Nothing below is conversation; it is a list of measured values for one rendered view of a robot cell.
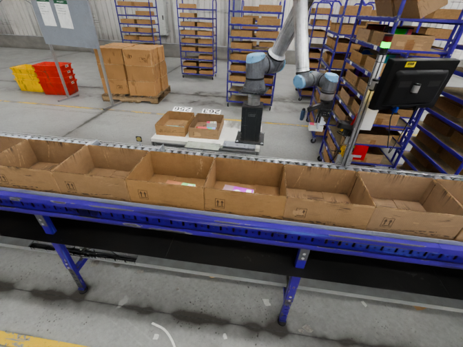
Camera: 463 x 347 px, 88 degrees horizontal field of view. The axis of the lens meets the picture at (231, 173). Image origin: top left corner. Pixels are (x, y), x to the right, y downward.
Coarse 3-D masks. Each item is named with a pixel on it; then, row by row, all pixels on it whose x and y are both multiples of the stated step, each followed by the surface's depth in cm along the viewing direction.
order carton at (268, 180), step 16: (224, 160) 137; (240, 160) 136; (208, 176) 121; (224, 176) 144; (240, 176) 142; (256, 176) 141; (272, 176) 139; (208, 192) 115; (224, 192) 113; (240, 192) 112; (256, 192) 137; (272, 192) 138; (208, 208) 120; (224, 208) 119; (240, 208) 117; (256, 208) 116; (272, 208) 115
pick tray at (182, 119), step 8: (168, 112) 252; (176, 112) 252; (184, 112) 251; (192, 112) 250; (160, 120) 233; (168, 120) 253; (176, 120) 254; (184, 120) 254; (160, 128) 222; (168, 128) 221; (176, 128) 220; (184, 128) 220; (184, 136) 224
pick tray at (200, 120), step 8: (192, 120) 232; (200, 120) 254; (208, 120) 253; (216, 120) 252; (192, 128) 218; (216, 128) 241; (192, 136) 223; (200, 136) 222; (208, 136) 221; (216, 136) 220
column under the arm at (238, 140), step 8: (248, 112) 205; (256, 112) 204; (248, 120) 209; (256, 120) 208; (240, 128) 215; (248, 128) 213; (256, 128) 212; (240, 136) 218; (248, 136) 217; (256, 136) 216; (256, 144) 216
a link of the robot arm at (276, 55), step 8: (312, 0) 155; (288, 16) 167; (288, 24) 169; (280, 32) 177; (288, 32) 173; (280, 40) 179; (288, 40) 177; (272, 48) 188; (280, 48) 183; (272, 56) 189; (280, 56) 189; (272, 64) 192; (280, 64) 195; (272, 72) 200
